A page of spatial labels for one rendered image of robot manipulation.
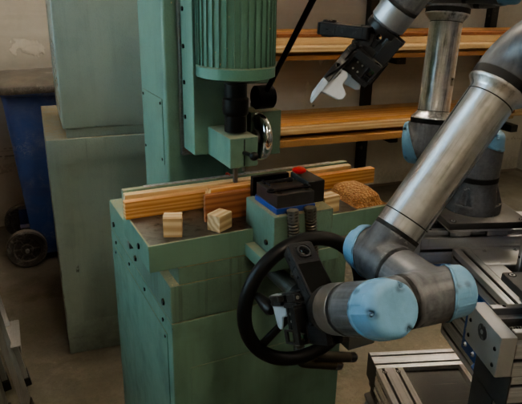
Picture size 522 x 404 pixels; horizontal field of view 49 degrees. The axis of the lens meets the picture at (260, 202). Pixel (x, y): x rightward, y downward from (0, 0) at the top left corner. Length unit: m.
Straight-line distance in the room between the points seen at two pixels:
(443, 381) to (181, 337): 1.01
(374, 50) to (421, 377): 1.16
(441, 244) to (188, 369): 0.76
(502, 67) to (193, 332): 0.81
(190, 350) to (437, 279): 0.68
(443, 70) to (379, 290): 1.01
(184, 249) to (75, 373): 1.28
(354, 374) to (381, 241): 1.49
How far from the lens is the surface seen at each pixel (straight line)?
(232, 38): 1.23
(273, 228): 1.15
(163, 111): 1.48
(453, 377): 2.06
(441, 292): 0.80
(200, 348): 1.33
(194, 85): 1.38
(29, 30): 3.54
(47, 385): 2.36
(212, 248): 1.22
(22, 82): 2.97
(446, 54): 1.64
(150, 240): 1.19
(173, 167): 1.51
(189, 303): 1.26
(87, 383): 2.33
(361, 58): 1.21
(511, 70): 0.93
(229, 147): 1.29
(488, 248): 1.70
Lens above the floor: 1.39
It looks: 20 degrees down
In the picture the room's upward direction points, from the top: 1 degrees clockwise
